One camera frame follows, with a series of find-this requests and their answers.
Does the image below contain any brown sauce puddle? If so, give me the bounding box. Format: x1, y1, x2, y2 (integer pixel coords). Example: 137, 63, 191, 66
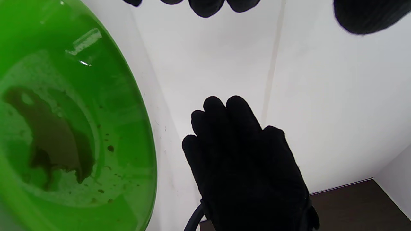
3, 86, 97, 192

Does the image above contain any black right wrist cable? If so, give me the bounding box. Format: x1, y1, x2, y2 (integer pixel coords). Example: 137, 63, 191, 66
184, 203, 206, 231

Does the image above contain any person's right hand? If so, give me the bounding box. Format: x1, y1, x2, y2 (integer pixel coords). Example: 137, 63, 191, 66
182, 95, 320, 231

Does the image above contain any person's left hand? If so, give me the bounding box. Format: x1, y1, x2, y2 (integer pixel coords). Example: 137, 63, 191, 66
122, 0, 411, 35

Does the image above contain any green plastic bowl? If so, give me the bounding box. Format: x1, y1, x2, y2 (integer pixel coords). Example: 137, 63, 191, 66
0, 0, 158, 231

